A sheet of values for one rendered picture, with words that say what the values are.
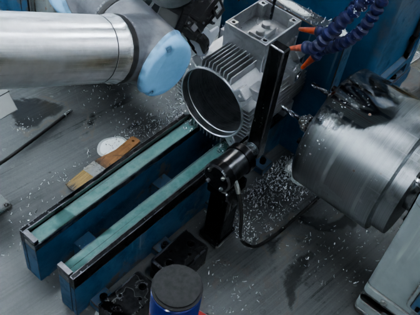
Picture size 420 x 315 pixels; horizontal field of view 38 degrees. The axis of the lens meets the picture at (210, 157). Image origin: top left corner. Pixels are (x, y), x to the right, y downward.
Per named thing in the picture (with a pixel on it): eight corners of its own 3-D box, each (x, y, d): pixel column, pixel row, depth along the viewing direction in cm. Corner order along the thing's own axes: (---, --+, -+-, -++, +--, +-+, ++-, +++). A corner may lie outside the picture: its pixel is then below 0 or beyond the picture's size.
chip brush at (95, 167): (129, 134, 141) (129, 132, 140) (145, 145, 139) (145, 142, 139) (64, 186, 129) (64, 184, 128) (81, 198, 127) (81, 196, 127)
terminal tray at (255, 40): (255, 26, 128) (260, -3, 123) (295, 50, 125) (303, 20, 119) (219, 50, 122) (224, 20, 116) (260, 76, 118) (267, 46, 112)
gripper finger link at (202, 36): (215, 52, 112) (203, 27, 104) (210, 58, 112) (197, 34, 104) (196, 40, 114) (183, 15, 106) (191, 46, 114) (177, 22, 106)
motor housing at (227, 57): (230, 72, 141) (242, 2, 127) (296, 114, 134) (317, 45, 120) (172, 113, 130) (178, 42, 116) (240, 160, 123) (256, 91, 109)
